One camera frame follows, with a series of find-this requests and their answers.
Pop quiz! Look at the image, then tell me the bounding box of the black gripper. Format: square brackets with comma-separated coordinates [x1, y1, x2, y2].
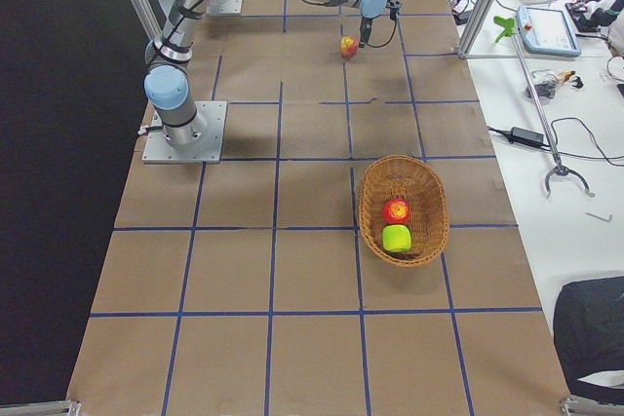
[359, 17, 373, 48]

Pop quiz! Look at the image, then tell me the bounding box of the red yellow apple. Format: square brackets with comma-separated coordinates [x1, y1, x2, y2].
[338, 35, 360, 60]

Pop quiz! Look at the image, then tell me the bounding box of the dark red apple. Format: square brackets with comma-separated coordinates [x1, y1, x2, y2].
[382, 198, 410, 225]

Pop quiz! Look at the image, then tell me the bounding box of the green apple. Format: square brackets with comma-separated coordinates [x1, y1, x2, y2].
[382, 224, 412, 253]

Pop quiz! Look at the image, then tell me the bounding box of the wicker basket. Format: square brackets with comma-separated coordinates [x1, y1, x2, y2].
[358, 155, 449, 267]

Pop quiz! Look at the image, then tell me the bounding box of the reacher grabber tool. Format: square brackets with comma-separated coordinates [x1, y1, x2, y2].
[493, 16, 596, 198]

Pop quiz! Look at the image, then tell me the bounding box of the teach pendant tablet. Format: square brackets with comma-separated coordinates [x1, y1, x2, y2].
[516, 6, 581, 57]

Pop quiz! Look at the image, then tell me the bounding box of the black power adapter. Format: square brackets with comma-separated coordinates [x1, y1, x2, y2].
[508, 127, 544, 148]

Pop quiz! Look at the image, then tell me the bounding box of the brown paper mat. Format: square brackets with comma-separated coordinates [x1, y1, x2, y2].
[68, 0, 566, 415]

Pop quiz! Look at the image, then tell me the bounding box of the allen key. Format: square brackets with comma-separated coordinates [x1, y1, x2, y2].
[585, 211, 613, 223]

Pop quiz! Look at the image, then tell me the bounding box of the black chair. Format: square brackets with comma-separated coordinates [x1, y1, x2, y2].
[553, 276, 623, 404]

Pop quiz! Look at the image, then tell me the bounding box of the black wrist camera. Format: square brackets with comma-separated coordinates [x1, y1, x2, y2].
[386, 0, 402, 19]

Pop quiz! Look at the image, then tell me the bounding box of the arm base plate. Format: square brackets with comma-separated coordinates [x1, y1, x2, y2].
[206, 0, 243, 17]
[141, 100, 228, 164]

